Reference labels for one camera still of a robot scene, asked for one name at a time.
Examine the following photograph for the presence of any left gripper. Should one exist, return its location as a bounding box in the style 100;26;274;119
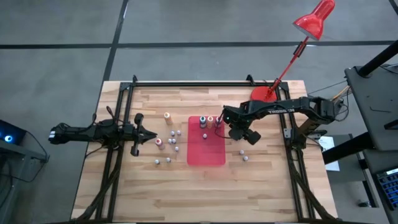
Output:
123;112;158;157

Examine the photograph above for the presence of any pink translucent plastic bin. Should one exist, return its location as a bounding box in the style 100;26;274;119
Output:
187;115;226;167

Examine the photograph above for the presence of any white paper sheet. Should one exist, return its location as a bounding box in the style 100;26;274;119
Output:
319;136;341;172

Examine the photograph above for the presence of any black slanted beam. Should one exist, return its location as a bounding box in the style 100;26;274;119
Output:
322;132;379;166

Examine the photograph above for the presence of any grey metal stand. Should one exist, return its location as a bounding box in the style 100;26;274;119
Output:
0;141;50;224

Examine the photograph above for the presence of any black computer with blue light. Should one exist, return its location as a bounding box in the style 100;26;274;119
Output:
0;119;27;147

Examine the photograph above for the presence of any red desk lamp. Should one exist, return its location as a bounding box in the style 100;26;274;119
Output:
250;0;336;103

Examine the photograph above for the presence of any dark grey desk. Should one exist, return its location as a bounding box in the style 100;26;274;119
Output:
344;63;398;152

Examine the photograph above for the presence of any grey keyboard tray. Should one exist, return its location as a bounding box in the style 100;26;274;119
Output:
356;149;398;224

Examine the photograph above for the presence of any black round pole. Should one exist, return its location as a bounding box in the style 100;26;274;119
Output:
356;39;398;78

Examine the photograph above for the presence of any backlit keyboard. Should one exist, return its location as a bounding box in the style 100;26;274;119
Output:
376;167;398;212

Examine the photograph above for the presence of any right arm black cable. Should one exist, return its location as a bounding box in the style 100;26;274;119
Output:
213;118;231;140

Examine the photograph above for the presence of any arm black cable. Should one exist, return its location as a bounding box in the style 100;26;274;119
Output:
106;106;121;124
213;118;231;140

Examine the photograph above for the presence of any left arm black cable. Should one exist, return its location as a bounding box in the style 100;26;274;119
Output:
106;106;121;124

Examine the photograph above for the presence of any yellow cable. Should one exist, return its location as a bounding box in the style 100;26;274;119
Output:
331;85;349;100

